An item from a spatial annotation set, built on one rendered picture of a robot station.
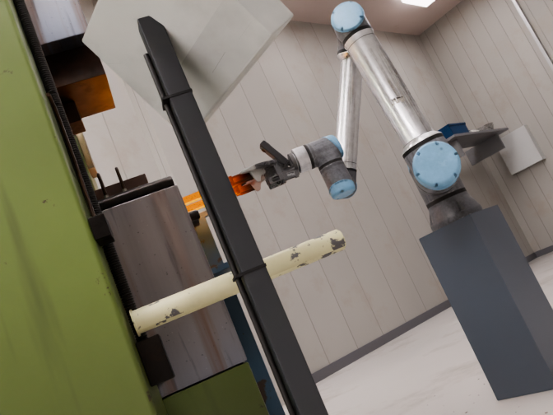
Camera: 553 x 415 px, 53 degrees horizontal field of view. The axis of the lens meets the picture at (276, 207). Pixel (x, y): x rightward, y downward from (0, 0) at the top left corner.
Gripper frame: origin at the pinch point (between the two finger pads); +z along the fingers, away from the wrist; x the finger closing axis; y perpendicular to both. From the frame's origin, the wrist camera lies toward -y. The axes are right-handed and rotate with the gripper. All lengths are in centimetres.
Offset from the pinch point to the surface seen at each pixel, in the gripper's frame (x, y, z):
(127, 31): -95, -7, 16
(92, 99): -44, -24, 32
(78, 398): -89, 50, 46
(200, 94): -91, 8, 8
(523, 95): 515, -105, -445
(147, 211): -58, 16, 28
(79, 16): -59, -38, 26
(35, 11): -60, -43, 35
